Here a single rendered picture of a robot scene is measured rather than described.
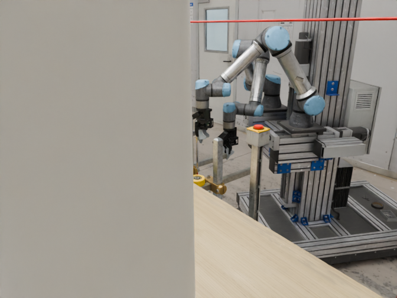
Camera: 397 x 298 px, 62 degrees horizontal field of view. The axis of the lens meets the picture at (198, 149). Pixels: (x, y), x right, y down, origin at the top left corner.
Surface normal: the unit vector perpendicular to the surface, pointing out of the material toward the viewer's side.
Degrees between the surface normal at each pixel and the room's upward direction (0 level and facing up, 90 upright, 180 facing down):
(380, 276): 0
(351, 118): 90
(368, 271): 0
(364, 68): 90
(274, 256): 0
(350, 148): 90
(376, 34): 90
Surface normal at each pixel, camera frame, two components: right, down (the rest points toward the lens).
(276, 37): -0.04, 0.25
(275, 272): -0.01, -0.93
